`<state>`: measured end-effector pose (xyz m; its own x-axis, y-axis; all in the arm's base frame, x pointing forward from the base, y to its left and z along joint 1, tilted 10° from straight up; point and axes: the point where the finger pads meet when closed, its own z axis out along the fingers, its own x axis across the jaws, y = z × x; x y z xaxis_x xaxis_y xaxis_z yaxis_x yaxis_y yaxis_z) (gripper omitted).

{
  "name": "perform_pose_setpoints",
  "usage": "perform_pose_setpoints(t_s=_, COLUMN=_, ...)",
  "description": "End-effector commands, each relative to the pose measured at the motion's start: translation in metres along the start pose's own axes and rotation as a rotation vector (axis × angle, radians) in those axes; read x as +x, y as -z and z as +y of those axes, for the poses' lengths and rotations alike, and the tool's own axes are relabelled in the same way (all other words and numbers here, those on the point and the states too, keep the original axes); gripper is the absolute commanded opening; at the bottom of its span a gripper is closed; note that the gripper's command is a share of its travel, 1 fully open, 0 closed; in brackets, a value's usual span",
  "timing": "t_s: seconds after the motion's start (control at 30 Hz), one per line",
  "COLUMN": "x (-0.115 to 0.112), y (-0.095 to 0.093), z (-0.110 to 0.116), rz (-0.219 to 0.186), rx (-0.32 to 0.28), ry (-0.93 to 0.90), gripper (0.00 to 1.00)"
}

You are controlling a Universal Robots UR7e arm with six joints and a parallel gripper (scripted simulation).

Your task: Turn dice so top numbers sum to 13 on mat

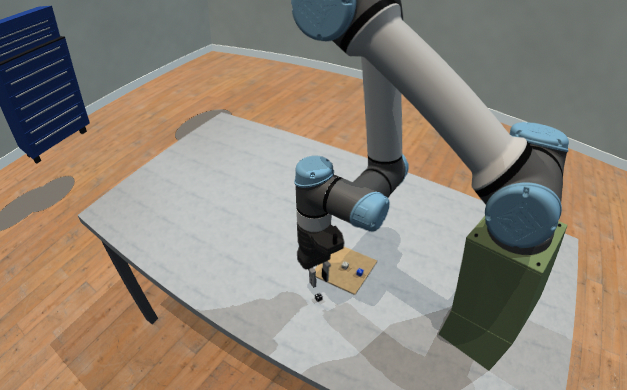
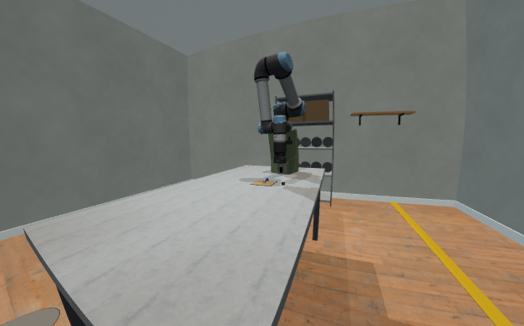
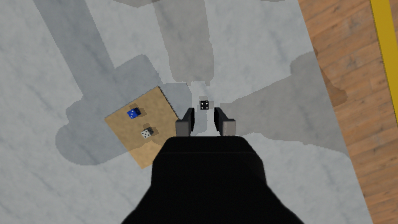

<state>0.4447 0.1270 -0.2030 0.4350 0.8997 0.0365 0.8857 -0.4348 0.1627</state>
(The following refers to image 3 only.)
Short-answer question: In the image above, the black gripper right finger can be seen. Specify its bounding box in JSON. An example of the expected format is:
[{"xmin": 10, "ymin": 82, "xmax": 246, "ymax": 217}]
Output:
[{"xmin": 214, "ymin": 107, "xmax": 236, "ymax": 136}]

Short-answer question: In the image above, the tan mat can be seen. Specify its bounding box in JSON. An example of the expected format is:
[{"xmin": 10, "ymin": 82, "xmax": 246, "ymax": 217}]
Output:
[{"xmin": 105, "ymin": 86, "xmax": 179, "ymax": 169}]

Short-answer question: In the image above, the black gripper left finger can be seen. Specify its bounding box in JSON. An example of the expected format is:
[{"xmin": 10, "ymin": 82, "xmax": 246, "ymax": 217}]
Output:
[{"xmin": 175, "ymin": 108, "xmax": 195, "ymax": 136}]

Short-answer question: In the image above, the blue die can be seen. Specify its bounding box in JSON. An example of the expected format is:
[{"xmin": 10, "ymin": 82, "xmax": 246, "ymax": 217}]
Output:
[{"xmin": 127, "ymin": 108, "xmax": 141, "ymax": 119}]

